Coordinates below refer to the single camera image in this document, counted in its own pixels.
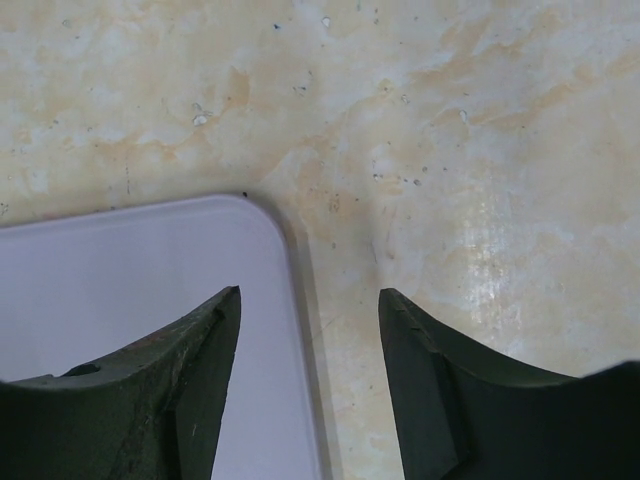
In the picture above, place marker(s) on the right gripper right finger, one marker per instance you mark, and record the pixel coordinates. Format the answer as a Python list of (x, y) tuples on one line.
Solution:
[(465, 411)]

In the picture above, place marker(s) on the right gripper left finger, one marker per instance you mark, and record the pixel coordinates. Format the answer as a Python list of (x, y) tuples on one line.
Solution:
[(150, 410)]

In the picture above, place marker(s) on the lavender plastic tray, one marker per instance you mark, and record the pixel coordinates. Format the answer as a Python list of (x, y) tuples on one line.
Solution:
[(76, 289)]

